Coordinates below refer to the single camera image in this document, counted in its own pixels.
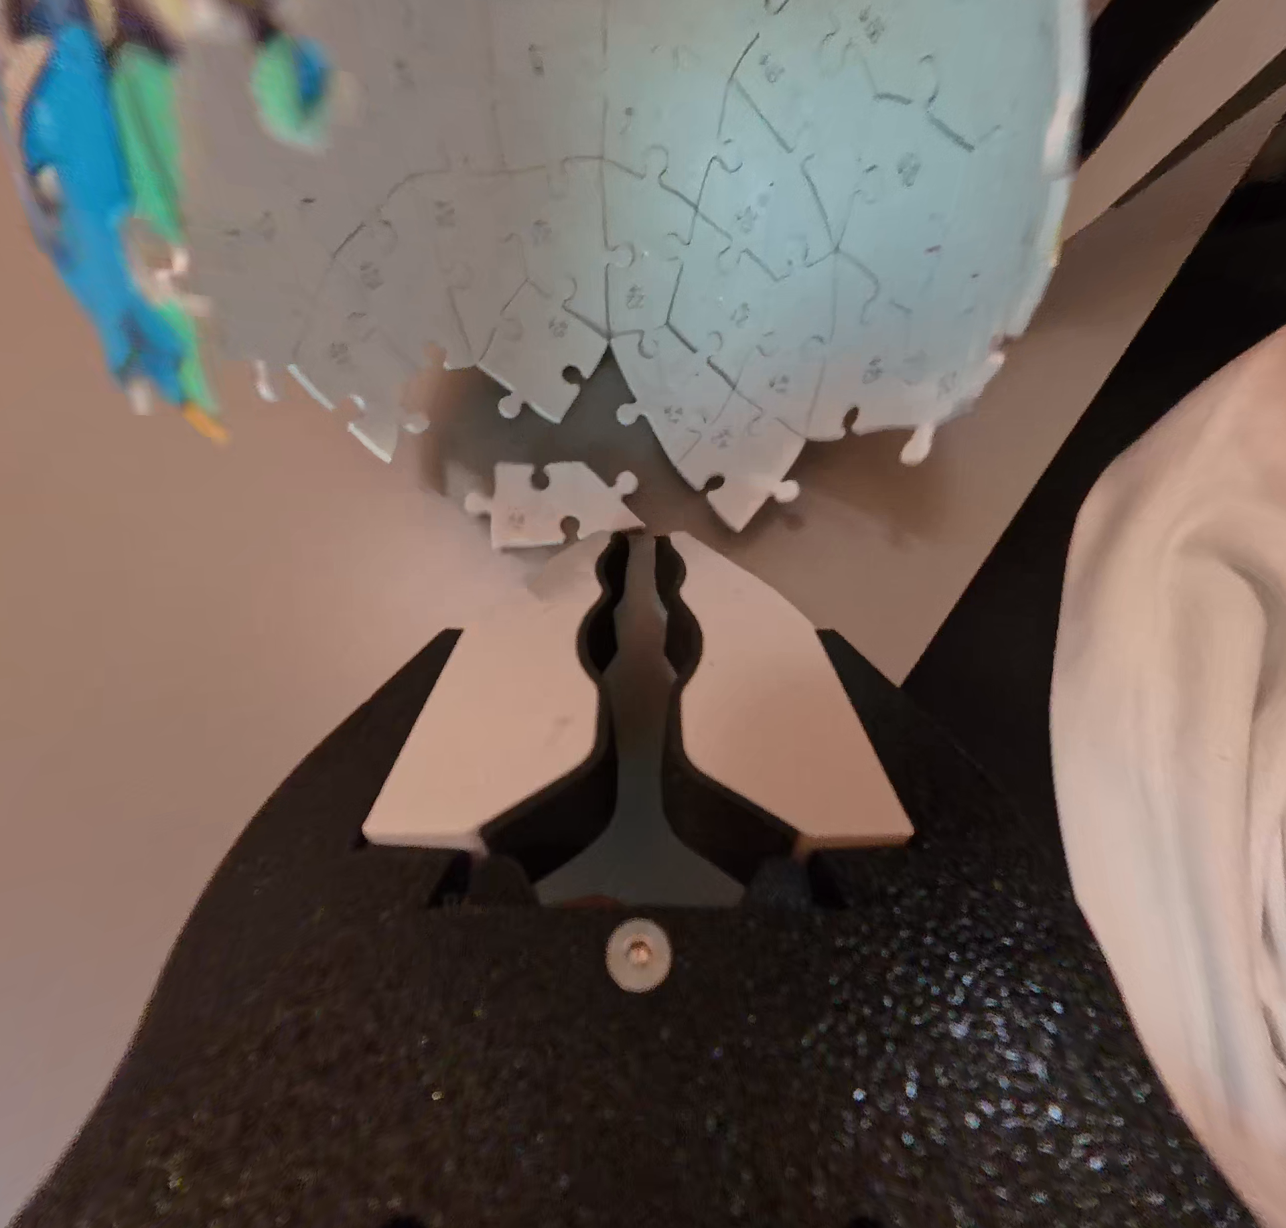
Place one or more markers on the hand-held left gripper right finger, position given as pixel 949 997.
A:
pixel 794 736

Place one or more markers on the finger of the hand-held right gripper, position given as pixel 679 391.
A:
pixel 1186 163

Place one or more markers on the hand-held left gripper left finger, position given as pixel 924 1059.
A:
pixel 492 736

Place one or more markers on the single puzzle piece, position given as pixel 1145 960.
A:
pixel 543 504

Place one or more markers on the colourful puzzle ball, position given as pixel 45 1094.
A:
pixel 704 193

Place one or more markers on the person's white shirt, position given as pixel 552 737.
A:
pixel 1175 746

